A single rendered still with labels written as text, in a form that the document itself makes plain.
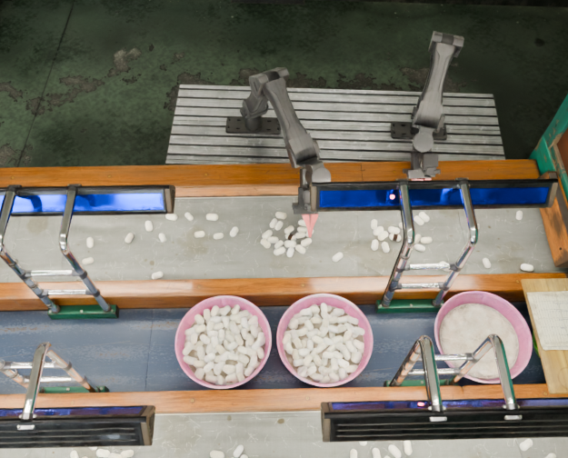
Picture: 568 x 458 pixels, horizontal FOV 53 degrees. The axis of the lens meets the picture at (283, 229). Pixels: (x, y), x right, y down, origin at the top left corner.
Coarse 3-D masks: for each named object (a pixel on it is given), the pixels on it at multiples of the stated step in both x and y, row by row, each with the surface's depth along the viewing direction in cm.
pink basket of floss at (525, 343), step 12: (456, 300) 164; (468, 300) 166; (480, 300) 166; (492, 300) 165; (504, 300) 162; (444, 312) 164; (516, 312) 161; (516, 324) 162; (528, 336) 158; (528, 348) 156; (516, 360) 159; (528, 360) 154; (516, 372) 153
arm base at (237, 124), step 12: (228, 120) 208; (240, 120) 208; (252, 120) 200; (264, 120) 208; (276, 120) 208; (228, 132) 206; (240, 132) 205; (252, 132) 205; (264, 132) 205; (276, 132) 205
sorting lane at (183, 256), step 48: (48, 240) 176; (96, 240) 176; (144, 240) 176; (192, 240) 176; (240, 240) 176; (288, 240) 176; (336, 240) 176; (384, 240) 176; (480, 240) 176; (528, 240) 176
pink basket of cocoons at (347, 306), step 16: (304, 304) 165; (320, 304) 166; (336, 304) 165; (352, 304) 162; (288, 320) 163; (368, 336) 159; (368, 352) 156; (288, 368) 153; (320, 384) 150; (336, 384) 150
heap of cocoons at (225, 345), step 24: (216, 312) 164; (240, 312) 164; (192, 336) 160; (216, 336) 160; (240, 336) 160; (264, 336) 161; (192, 360) 156; (216, 360) 158; (240, 360) 157; (216, 384) 155
